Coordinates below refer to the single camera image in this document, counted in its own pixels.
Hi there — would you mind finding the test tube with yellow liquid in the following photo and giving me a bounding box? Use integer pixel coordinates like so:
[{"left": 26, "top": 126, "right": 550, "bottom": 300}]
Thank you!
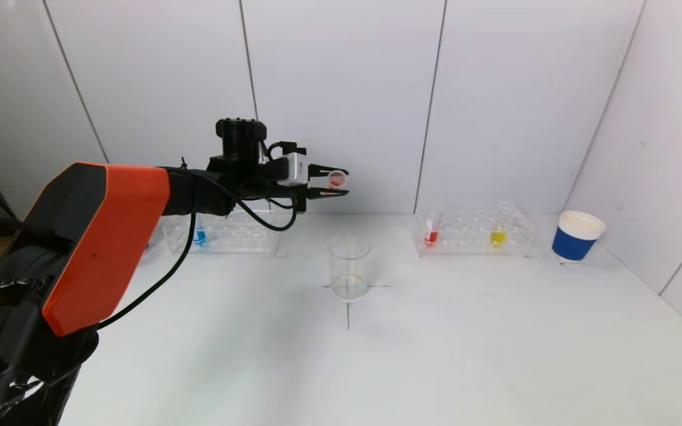
[{"left": 490, "top": 201, "right": 515, "bottom": 249}]

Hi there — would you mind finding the test tube with red liquid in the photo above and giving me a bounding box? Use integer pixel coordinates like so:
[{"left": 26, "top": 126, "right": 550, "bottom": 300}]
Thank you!
[{"left": 424, "top": 208, "right": 441, "bottom": 247}]

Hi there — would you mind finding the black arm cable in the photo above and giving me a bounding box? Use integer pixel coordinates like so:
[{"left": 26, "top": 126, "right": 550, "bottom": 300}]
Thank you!
[{"left": 97, "top": 172, "right": 299, "bottom": 330}]

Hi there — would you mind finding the blue and white paper cup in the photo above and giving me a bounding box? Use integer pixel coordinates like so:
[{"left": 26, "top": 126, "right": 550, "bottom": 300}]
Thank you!
[{"left": 551, "top": 211, "right": 607, "bottom": 265}]

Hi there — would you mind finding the clear glass beaker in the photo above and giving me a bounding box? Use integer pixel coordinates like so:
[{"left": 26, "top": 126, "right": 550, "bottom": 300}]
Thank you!
[{"left": 327, "top": 233, "right": 372, "bottom": 302}]

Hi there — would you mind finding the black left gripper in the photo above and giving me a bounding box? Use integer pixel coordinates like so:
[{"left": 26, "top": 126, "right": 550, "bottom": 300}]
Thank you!
[{"left": 249, "top": 163, "right": 350, "bottom": 212}]

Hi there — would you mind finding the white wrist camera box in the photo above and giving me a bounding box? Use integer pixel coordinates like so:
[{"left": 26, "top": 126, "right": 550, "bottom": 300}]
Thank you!
[{"left": 281, "top": 152, "right": 308, "bottom": 186}]

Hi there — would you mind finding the clear acrylic test tube rack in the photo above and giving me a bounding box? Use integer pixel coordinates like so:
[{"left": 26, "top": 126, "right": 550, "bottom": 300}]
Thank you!
[
  {"left": 413, "top": 207, "right": 536, "bottom": 258},
  {"left": 162, "top": 207, "right": 285, "bottom": 256}
]

